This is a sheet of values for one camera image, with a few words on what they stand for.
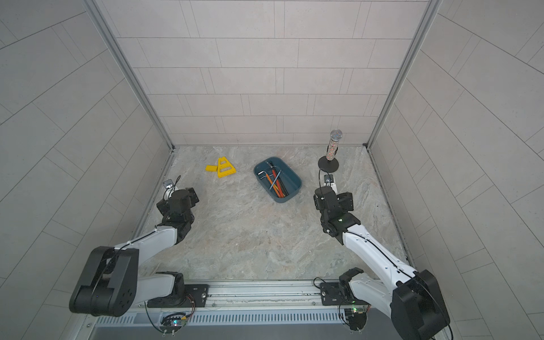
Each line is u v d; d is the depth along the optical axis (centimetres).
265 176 102
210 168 106
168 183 72
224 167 106
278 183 99
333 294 71
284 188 99
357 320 68
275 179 101
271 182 99
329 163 108
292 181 101
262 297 71
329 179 68
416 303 39
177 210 66
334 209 61
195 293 71
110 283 41
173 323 65
